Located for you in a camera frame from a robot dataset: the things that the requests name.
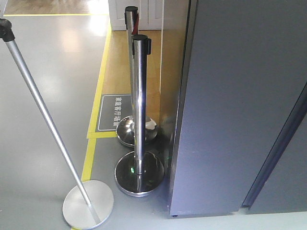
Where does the dark grey fridge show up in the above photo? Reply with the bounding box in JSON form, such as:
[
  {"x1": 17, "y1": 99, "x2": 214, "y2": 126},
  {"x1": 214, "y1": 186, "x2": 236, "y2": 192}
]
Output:
[{"x1": 170, "y1": 0, "x2": 307, "y2": 216}]

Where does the grey floor sign sticker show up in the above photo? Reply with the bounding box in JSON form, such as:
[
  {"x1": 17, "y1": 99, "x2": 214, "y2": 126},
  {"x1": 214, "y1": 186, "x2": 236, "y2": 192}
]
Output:
[{"x1": 96, "y1": 94, "x2": 132, "y2": 132}]

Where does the silver sign stand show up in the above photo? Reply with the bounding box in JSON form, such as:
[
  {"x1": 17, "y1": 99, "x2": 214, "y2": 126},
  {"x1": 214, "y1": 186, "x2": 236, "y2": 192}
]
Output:
[{"x1": 0, "y1": 18, "x2": 114, "y2": 230}]

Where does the chrome stanchion post far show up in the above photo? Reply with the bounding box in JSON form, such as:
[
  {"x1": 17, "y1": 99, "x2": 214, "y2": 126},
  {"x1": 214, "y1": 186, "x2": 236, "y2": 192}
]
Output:
[{"x1": 116, "y1": 6, "x2": 158, "y2": 148}]

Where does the chrome stanchion post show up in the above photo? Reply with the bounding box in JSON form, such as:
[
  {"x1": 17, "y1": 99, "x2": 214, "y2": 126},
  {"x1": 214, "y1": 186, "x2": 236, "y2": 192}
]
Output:
[
  {"x1": 115, "y1": 34, "x2": 164, "y2": 197},
  {"x1": 116, "y1": 6, "x2": 158, "y2": 148}
]

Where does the chrome stanchion post near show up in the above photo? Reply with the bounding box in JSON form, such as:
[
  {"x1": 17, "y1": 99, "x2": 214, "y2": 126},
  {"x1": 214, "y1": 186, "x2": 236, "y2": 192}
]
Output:
[{"x1": 115, "y1": 34, "x2": 164, "y2": 197}]

